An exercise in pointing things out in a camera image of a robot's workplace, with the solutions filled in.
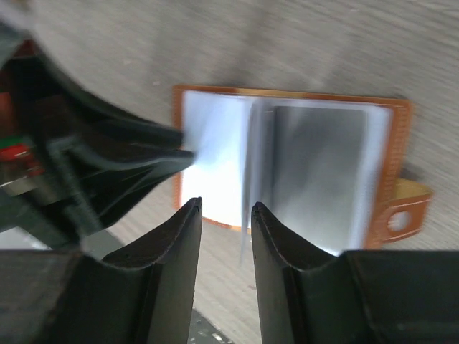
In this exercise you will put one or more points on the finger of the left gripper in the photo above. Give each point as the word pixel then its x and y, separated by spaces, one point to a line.
pixel 97 181
pixel 38 77

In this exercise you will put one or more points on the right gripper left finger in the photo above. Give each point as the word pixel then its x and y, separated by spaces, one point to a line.
pixel 140 293

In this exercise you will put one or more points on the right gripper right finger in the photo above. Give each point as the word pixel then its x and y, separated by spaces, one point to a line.
pixel 306 295

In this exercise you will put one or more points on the brown leather card holder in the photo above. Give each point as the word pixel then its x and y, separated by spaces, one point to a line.
pixel 327 166

